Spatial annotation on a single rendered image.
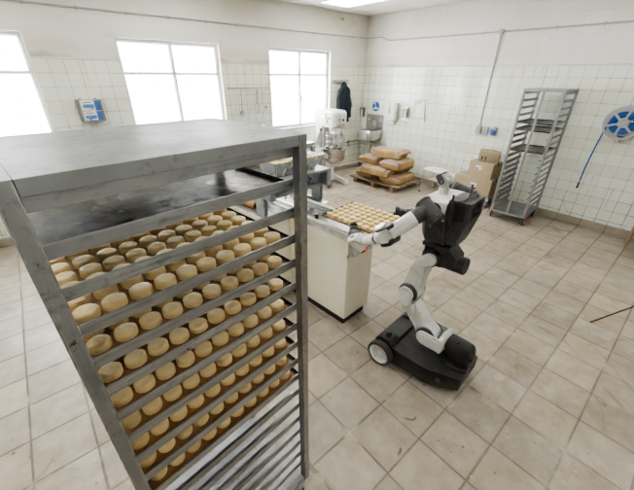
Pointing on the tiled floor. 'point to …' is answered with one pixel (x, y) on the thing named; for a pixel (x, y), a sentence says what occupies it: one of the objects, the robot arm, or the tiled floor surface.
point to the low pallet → (384, 183)
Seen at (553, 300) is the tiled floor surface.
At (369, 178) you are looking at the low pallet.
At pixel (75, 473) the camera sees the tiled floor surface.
